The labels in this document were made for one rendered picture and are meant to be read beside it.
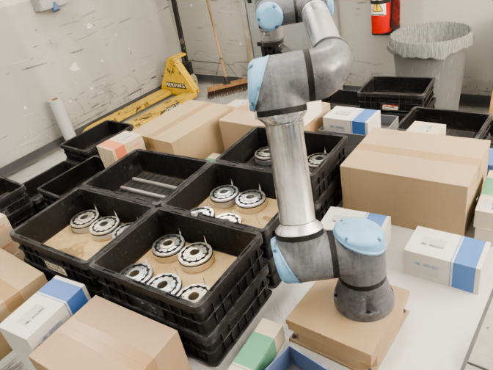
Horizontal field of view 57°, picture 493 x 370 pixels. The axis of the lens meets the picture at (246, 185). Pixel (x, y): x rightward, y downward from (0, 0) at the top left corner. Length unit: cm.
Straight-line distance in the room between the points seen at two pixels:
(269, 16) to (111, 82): 388
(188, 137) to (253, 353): 111
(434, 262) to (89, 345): 93
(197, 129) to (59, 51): 292
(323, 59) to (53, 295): 94
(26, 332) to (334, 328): 77
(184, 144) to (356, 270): 113
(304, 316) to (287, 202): 32
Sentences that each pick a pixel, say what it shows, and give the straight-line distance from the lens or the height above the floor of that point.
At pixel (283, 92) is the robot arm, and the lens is 101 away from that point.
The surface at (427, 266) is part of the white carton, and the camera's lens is 140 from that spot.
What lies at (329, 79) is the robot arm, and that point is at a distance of 102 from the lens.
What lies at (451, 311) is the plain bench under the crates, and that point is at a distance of 136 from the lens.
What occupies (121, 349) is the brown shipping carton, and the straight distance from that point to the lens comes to 118.
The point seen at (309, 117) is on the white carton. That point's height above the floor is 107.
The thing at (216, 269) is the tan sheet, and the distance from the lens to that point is 133.
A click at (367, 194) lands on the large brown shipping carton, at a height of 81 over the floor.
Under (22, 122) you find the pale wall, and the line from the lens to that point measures 466.
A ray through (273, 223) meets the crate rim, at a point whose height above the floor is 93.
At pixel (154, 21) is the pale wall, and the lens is 551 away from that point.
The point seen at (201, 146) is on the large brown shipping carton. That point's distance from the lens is 209.
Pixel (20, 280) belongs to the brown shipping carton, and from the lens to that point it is 156.
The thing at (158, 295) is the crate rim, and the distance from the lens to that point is 117.
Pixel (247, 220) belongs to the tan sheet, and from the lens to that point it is 149.
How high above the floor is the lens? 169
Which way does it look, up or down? 31 degrees down
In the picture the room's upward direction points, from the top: 11 degrees counter-clockwise
